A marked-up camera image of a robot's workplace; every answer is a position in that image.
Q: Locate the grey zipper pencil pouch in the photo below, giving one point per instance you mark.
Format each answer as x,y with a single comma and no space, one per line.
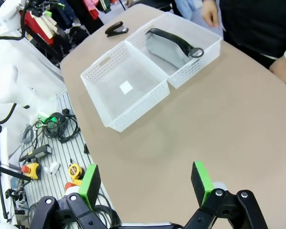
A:
164,50

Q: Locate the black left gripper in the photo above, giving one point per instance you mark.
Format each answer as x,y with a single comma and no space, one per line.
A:
35,6

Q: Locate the white perforated plastic basket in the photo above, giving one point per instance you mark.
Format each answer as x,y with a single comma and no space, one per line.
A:
193,71

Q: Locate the person's left hand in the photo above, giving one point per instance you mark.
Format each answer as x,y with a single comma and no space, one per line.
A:
282,70

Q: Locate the light blue shirt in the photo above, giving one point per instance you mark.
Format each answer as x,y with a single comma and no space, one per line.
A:
187,8

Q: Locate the black stapler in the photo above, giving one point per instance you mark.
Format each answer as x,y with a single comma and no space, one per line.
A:
114,28

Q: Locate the pink red garment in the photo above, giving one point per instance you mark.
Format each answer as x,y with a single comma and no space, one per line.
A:
93,7

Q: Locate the person's left forearm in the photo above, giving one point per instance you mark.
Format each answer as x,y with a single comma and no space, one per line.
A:
276,47

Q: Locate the person in black jacket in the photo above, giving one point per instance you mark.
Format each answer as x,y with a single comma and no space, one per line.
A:
252,23

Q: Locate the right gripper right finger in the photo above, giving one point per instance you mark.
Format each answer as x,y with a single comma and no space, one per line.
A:
199,183

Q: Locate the white Franka left robot arm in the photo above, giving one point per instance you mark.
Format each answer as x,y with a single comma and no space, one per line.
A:
4,78

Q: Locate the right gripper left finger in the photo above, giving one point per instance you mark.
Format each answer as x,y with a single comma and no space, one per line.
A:
90,188

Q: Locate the white basket with label sticker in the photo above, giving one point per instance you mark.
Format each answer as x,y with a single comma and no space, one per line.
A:
145,102

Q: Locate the yellow tape measure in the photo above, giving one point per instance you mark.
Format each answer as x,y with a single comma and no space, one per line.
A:
75,171

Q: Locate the white plastic adapter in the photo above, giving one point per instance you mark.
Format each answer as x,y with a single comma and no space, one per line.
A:
52,167

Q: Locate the power strip with green light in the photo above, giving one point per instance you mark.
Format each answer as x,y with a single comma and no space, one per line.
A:
44,117

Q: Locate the yellow emergency stop box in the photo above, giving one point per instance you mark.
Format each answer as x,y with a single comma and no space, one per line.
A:
31,169

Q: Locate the person's right hand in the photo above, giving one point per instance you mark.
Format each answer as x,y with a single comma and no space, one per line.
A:
211,13

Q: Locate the black clamp bracket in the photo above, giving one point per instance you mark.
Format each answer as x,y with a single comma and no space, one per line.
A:
14,193

